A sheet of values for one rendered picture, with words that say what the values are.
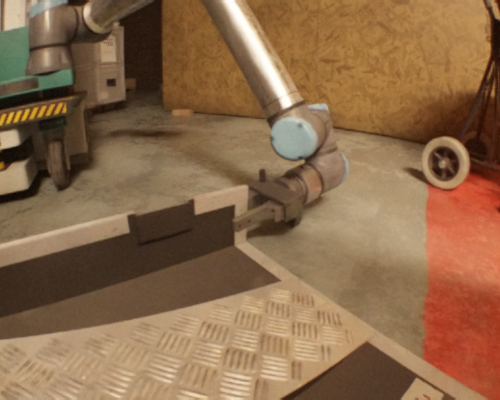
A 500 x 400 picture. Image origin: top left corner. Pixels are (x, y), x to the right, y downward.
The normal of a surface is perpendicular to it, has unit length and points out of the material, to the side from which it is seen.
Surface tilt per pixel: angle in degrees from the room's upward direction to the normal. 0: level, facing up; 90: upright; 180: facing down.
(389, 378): 2
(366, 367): 2
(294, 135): 94
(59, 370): 12
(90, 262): 90
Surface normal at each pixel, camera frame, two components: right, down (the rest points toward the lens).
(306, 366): 0.18, -0.94
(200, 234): 0.61, 0.33
